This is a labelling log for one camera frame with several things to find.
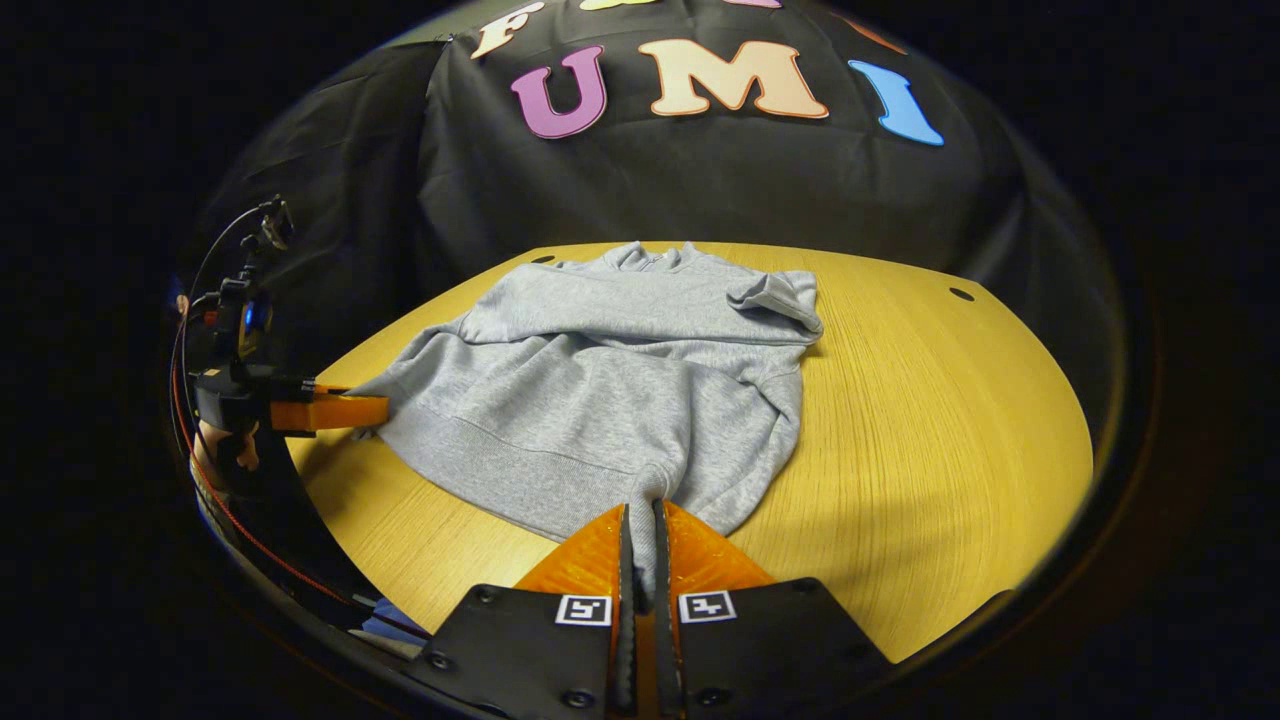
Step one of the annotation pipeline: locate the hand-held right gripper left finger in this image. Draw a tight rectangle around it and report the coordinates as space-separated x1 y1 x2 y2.
405 503 638 720

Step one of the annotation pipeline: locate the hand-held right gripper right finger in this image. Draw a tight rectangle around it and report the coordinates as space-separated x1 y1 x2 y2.
653 498 894 720

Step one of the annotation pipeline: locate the grey sweatshirt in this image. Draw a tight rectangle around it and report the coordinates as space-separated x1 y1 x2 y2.
345 240 825 611

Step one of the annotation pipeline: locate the blue cloth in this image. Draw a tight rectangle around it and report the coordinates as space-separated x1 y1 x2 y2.
358 597 433 656

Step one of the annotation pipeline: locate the black backdrop cloth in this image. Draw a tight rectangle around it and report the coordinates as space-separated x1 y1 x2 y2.
190 0 1126 401

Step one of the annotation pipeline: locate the black cable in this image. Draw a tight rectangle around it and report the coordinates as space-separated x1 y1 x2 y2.
186 203 269 301

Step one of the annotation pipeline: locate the red cable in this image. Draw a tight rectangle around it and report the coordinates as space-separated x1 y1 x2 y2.
170 330 431 641

